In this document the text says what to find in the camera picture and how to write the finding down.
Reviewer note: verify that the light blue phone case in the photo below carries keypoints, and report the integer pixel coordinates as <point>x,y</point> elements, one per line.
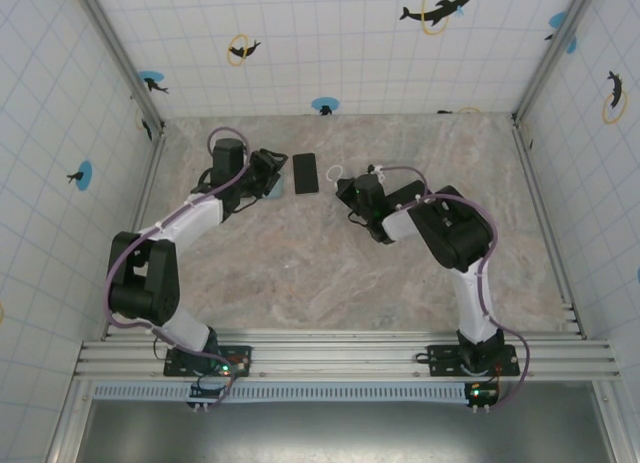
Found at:
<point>279,190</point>

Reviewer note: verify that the black smartphone silver frame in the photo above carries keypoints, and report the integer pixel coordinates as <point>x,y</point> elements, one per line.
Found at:
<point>305,173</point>

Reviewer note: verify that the black smartphone teal frame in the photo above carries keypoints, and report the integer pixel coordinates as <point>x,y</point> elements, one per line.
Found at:
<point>412,192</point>

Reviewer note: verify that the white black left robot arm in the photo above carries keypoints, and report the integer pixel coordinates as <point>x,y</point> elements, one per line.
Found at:
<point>150,278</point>

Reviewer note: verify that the black connector board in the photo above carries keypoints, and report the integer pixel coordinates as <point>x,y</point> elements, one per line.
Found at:
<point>482,394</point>
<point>207,393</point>

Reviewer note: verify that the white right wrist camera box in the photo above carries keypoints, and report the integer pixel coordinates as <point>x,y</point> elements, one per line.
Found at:
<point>377,172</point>

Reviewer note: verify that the aluminium side rail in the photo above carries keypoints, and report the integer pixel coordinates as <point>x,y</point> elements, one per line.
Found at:
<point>540,193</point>
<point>149,173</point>

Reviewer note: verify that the aluminium corner post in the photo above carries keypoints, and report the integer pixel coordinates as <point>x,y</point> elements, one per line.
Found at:
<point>555,53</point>
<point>122,58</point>

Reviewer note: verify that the aluminium frame beam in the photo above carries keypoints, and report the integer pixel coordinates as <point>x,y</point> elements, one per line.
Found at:
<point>340,355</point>

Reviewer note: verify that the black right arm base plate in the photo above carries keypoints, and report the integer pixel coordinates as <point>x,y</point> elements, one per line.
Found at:
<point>442,363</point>

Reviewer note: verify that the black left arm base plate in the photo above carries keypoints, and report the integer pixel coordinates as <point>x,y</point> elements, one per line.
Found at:
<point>172,369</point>

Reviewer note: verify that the aluminium frame leg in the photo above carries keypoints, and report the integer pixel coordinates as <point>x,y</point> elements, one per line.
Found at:
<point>70,428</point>
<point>611,423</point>

